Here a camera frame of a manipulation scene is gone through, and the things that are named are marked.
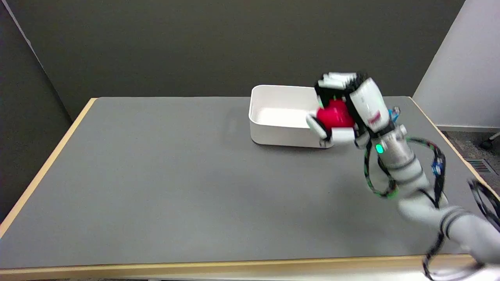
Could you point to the floor vent grille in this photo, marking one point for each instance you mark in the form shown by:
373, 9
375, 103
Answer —
479, 166

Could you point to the black chair base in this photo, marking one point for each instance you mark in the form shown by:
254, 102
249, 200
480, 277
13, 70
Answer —
490, 142

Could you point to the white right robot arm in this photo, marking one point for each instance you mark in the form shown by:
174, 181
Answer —
414, 175

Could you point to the red apple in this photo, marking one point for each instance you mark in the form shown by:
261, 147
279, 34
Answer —
335, 114

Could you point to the white rectangular box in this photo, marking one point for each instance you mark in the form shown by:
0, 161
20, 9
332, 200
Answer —
282, 116

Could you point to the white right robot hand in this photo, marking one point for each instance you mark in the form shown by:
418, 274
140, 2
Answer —
367, 102

